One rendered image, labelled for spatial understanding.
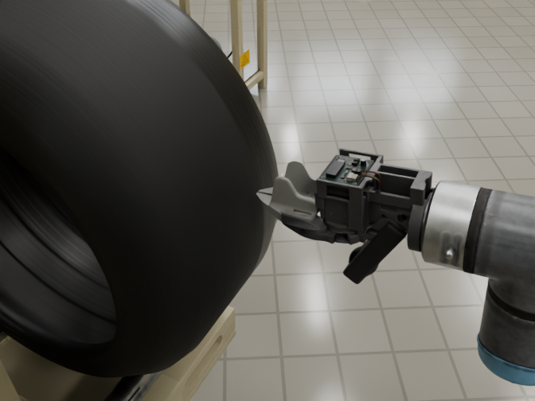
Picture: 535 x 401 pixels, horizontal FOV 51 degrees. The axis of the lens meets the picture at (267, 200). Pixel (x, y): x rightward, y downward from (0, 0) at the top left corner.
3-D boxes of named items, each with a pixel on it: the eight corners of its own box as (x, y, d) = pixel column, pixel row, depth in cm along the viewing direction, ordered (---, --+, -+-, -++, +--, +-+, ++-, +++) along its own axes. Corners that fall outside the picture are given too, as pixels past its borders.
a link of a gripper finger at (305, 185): (265, 149, 70) (333, 161, 66) (270, 188, 73) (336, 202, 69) (253, 161, 68) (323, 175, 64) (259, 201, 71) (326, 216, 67)
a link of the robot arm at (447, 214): (477, 236, 64) (458, 292, 57) (434, 227, 66) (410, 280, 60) (486, 170, 59) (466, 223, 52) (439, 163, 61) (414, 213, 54)
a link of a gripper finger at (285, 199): (253, 161, 68) (323, 175, 64) (259, 201, 71) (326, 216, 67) (240, 175, 66) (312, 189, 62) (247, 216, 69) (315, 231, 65)
